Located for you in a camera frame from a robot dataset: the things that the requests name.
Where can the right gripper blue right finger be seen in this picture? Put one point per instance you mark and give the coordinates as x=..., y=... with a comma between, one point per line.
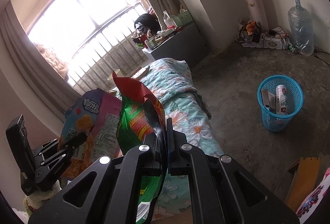
x=221, y=190

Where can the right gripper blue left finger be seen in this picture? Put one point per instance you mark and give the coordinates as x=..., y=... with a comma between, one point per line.
x=106, y=192

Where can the green snack bag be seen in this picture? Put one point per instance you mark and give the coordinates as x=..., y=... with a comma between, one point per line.
x=132, y=130

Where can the purple pink snack bag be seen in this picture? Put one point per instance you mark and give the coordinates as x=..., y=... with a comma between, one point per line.
x=96, y=114

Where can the white cardboard box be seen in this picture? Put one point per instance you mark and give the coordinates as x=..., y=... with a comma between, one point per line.
x=268, y=100

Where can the white milk bottle red cap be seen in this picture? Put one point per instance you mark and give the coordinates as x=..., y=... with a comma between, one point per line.
x=281, y=100

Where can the white gloved left hand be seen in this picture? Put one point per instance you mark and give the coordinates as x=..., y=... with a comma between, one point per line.
x=38, y=198

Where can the blue plastic waste basket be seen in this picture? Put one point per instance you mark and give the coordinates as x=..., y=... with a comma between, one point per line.
x=295, y=98

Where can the wooden stool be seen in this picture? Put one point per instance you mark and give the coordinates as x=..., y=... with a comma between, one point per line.
x=305, y=172

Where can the pink floral pillow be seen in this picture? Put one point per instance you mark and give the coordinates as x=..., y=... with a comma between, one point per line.
x=315, y=207

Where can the left grey curtain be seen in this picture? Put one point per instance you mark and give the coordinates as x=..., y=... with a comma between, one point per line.
x=45, y=82

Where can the white paper cup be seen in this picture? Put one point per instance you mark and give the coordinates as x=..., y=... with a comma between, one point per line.
x=117, y=73

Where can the floral blue quilt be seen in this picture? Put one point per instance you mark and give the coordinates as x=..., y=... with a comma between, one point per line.
x=171, y=82

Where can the grey cabinet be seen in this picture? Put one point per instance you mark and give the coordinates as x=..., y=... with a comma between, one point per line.
x=187, y=45

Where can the white power strip box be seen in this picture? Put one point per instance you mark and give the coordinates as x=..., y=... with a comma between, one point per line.
x=278, y=41

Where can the black bag on cabinet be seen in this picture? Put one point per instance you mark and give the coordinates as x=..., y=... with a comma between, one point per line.
x=149, y=21

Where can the white plastic jug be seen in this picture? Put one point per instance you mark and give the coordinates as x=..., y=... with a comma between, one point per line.
x=169, y=22

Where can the green plastic basket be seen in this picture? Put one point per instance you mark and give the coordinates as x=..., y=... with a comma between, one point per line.
x=182, y=19

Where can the large clear water jug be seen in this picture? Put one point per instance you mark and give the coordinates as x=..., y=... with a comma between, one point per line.
x=301, y=25

